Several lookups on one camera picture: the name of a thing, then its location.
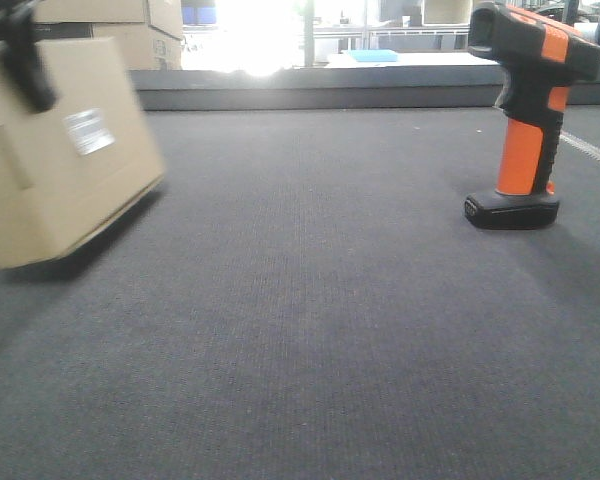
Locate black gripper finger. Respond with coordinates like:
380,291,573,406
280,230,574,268
0,9,57,113

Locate brown cardboard package box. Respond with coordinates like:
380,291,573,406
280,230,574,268
0,38,165,269

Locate orange black barcode scanner gun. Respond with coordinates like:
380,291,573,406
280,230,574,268
464,1,600,230

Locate top cardboard box background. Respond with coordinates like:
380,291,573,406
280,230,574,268
34,0,145,23

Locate white barcode label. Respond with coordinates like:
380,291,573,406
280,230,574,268
63,108,115,156

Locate blue storage bins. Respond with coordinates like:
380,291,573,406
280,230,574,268
182,6,217,25

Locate blue flat tray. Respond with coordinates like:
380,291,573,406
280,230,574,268
346,49,399,63

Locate white zipper strip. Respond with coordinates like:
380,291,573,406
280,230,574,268
561,132,600,163

